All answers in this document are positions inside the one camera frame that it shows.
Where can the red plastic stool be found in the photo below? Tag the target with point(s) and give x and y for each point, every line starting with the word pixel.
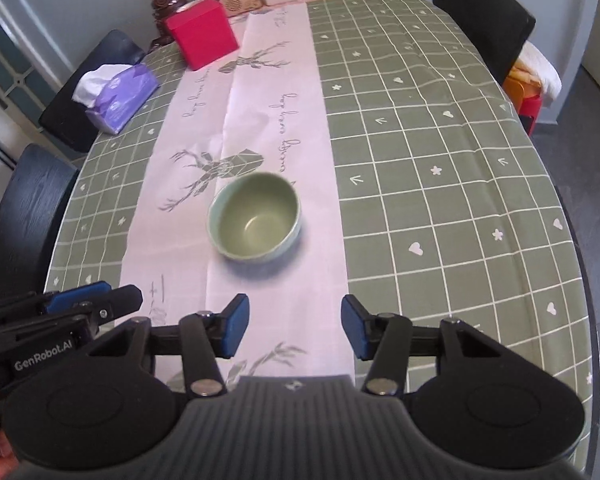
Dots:
pixel 530 112

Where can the green checked tablecloth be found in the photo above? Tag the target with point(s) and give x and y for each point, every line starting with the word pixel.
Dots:
pixel 430 185

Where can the purple tissue pack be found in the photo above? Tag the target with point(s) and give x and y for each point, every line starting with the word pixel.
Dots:
pixel 125 95

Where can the white towel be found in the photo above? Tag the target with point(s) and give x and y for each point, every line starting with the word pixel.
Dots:
pixel 540 70

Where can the brown carved figurine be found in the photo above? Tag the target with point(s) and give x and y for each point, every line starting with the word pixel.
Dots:
pixel 165 10

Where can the pink square box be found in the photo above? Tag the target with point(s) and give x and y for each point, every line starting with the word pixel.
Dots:
pixel 205 35

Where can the white deer print table runner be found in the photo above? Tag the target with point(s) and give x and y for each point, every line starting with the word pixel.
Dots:
pixel 270 110

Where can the glass panel door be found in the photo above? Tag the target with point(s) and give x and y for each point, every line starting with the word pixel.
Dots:
pixel 10 45

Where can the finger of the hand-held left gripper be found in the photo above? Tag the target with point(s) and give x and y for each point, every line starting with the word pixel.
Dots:
pixel 80 296
pixel 125 300

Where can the black chair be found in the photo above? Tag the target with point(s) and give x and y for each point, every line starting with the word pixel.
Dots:
pixel 480 15
pixel 85 90
pixel 25 210

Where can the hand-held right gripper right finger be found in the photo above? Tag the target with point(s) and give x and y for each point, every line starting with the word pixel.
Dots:
pixel 352 325

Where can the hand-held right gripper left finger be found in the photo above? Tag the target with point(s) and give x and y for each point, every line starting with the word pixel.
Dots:
pixel 237 325

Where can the green ceramic bowl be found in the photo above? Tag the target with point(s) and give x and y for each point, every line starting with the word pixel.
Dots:
pixel 255 220

